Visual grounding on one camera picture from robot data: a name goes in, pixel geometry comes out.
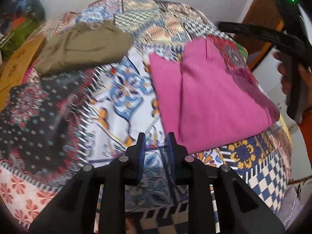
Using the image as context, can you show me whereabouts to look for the patchwork blanket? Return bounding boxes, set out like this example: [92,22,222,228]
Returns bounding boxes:
[0,0,293,234]

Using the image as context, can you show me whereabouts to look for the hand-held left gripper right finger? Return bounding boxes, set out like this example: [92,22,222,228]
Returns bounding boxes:
[166,132,286,234]

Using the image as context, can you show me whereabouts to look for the pale branch print cloth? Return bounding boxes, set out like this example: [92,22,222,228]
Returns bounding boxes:
[277,179,309,226]

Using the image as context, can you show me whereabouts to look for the person's right hand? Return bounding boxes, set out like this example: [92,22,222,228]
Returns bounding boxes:
[273,52,293,95]

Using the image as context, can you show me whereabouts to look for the orange box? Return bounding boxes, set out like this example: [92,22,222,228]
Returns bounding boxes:
[14,17,28,28]

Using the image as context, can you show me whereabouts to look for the olive pants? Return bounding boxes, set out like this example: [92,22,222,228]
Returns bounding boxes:
[34,21,134,75]

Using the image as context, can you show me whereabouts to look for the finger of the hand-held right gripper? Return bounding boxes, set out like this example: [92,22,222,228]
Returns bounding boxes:
[218,21,306,54]

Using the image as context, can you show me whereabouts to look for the wooden door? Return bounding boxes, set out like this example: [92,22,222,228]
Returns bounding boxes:
[234,0,286,72]

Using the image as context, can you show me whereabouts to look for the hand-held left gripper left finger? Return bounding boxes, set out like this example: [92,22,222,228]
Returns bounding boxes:
[29,132,147,234]

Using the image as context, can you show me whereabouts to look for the bamboo lap desk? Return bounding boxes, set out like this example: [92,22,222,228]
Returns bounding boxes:
[0,35,47,111]

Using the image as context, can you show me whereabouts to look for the striped orange quilt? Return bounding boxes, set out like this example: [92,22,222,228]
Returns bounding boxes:
[44,12,81,34]

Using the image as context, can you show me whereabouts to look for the pink pants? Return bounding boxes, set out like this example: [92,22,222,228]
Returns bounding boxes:
[149,38,280,153]

